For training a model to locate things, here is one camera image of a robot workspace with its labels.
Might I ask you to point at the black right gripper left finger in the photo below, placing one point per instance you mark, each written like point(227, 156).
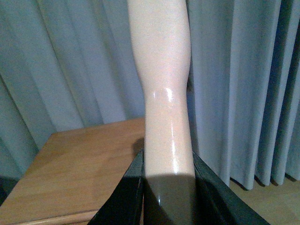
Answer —
point(124, 206)

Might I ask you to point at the wooden cabinet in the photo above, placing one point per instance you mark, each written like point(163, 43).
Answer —
point(73, 175)

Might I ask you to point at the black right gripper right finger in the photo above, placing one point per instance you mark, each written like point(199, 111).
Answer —
point(217, 204)

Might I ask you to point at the beige hand brush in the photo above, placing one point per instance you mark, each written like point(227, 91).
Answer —
point(161, 46)

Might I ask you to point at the light grey curtain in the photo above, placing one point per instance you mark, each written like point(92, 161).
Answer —
point(68, 64)

